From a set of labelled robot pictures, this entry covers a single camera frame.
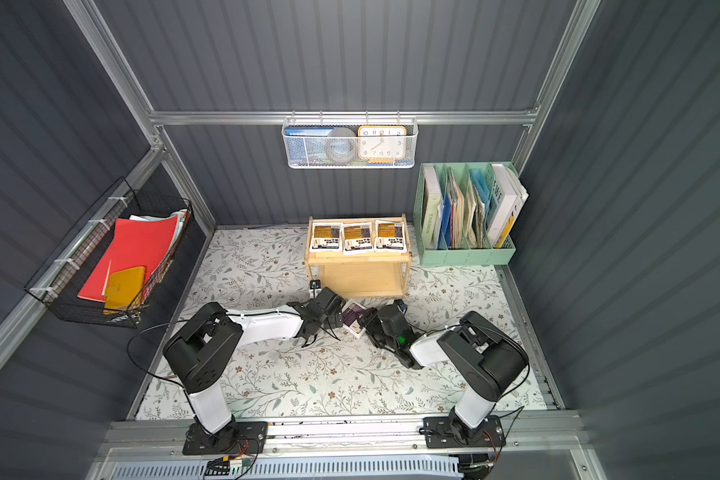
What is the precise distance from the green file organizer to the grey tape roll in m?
0.28

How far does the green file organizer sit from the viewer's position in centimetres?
98

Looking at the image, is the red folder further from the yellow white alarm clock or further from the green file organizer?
the green file organizer

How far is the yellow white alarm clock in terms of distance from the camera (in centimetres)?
89

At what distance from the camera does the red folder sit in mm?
703

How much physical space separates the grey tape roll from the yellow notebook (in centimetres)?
58
